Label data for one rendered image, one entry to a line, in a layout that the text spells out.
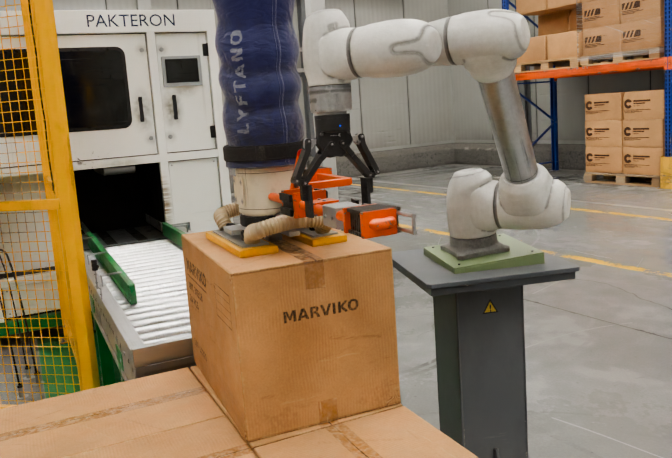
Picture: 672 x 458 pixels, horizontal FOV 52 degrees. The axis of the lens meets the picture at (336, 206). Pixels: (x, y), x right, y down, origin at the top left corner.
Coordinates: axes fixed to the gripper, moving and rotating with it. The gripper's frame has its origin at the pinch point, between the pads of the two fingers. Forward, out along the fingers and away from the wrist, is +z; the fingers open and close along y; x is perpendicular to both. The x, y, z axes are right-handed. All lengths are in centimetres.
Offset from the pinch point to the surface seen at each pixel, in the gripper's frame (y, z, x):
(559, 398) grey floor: -134, 108, -84
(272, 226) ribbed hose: 7.9, 5.8, -22.1
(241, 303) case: 20.4, 20.1, -11.0
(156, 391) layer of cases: 35, 53, -55
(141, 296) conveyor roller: 22, 52, -163
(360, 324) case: -8.2, 30.5, -10.3
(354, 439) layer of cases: 0, 53, 0
